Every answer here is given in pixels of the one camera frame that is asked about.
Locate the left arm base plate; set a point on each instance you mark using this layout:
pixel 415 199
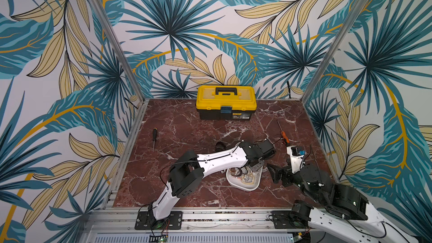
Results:
pixel 145 221

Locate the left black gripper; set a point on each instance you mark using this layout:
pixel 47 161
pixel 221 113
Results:
pixel 255 167

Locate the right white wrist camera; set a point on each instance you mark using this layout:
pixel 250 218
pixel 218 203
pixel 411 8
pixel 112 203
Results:
pixel 297 155

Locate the white plastic storage tray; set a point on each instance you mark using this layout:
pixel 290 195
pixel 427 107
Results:
pixel 245 178

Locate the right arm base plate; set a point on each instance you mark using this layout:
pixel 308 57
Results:
pixel 283 219

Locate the black round watch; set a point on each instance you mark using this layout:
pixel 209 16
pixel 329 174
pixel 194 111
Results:
pixel 220 147

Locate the black yellow screwdriver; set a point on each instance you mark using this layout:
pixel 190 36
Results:
pixel 154 137

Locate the yellow black toolbox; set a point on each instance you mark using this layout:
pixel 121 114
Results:
pixel 226 102

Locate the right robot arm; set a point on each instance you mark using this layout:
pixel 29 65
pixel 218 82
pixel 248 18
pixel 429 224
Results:
pixel 341 211

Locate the aluminium front rail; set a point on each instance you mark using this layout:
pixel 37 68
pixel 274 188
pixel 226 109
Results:
pixel 216 225

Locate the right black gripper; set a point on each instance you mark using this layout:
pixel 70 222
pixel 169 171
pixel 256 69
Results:
pixel 281 172

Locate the orange handle screwdriver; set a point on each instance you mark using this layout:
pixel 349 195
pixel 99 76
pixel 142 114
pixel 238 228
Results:
pixel 283 135

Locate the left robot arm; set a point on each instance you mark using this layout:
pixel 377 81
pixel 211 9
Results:
pixel 186 174

